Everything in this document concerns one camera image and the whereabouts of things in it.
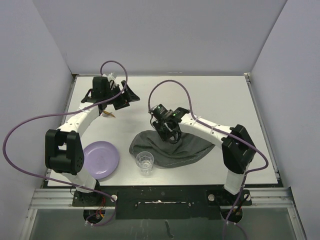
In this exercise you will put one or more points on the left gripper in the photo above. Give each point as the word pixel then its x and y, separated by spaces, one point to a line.
pixel 124 99

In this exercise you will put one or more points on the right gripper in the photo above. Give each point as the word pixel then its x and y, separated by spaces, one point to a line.
pixel 164 136

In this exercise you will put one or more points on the grey cloth napkin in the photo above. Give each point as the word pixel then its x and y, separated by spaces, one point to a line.
pixel 188 150

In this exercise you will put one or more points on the clear drinking glass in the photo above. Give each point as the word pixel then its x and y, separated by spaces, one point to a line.
pixel 145 161

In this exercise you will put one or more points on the purple plate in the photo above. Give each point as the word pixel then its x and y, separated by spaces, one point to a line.
pixel 101 159

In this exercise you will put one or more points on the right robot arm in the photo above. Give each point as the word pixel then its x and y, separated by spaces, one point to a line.
pixel 237 156

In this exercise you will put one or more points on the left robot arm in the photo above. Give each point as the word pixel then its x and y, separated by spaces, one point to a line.
pixel 63 148

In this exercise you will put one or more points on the green handled knife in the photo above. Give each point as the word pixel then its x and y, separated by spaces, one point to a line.
pixel 108 114

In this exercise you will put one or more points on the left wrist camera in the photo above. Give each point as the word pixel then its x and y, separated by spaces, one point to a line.
pixel 112 76

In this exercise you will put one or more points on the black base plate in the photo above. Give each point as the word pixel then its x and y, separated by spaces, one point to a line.
pixel 167 202

